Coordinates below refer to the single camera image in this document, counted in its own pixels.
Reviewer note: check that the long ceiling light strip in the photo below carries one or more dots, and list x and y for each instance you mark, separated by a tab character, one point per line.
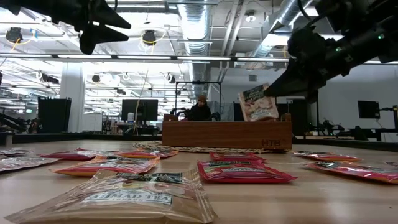
84	56

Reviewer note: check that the black background robot arm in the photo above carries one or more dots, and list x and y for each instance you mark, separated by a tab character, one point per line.
15	123

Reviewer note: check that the black ceiling-mounted device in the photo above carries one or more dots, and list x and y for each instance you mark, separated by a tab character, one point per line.
14	34
149	37

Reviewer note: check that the round woven straw placemat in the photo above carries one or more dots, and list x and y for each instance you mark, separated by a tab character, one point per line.
146	145

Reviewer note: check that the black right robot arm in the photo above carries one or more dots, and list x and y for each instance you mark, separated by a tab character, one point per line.
367	31

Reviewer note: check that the white square pillar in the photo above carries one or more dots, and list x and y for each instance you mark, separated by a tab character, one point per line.
72	93

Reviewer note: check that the black tall cabinet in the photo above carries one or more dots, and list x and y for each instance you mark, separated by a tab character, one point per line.
54	115

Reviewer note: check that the silver ventilation duct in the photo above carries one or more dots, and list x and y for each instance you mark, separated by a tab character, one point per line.
196	31
289	12

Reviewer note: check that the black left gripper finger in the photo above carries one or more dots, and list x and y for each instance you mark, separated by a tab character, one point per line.
93	39
105	15

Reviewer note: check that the small black monitor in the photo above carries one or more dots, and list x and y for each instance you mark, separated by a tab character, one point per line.
368	109

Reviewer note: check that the person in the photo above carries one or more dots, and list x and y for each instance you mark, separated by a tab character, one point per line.
200	113

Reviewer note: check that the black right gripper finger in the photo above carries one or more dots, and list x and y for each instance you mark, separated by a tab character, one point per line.
292	82
312	96

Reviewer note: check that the black desk with equipment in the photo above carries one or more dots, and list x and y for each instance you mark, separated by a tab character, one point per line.
357	132

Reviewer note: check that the wooden compartment tea box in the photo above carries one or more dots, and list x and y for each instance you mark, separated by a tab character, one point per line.
217	133

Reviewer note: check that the black computer monitor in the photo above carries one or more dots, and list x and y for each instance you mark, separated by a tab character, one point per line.
140	109

